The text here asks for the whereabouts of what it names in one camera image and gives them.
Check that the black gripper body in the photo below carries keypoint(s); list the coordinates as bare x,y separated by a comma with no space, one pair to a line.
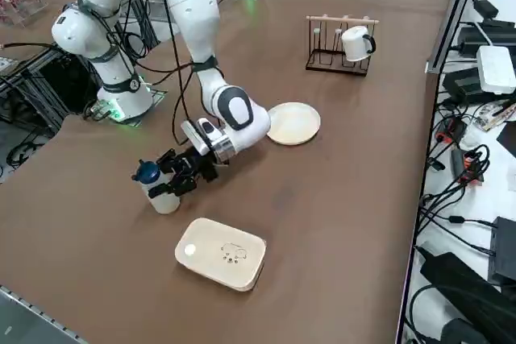
201,164

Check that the bare circuit board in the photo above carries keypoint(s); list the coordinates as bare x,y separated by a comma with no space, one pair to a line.
496,114

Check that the cream rectangular lidded box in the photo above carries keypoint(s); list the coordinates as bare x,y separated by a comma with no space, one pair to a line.
219,253

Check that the white post foot bracket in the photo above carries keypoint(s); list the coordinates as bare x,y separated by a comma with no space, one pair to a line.
434,67

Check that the black power adapter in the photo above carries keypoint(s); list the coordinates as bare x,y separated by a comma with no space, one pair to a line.
461,84
485,7
488,40

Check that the large black case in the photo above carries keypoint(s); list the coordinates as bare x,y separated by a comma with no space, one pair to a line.
463,295

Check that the black frame rack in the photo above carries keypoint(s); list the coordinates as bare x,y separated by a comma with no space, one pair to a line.
40,78

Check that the upright frame post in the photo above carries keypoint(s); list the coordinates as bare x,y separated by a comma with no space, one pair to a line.
455,9

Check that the black orange connector block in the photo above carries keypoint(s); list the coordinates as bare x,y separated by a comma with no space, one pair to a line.
450,131
469,167

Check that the transparent blue-capped sauce bottle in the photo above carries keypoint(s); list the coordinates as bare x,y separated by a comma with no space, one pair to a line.
163,203

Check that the white round plate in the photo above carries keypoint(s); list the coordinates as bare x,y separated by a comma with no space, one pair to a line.
294,122

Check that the black flat box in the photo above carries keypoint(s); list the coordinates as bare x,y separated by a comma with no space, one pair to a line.
504,249

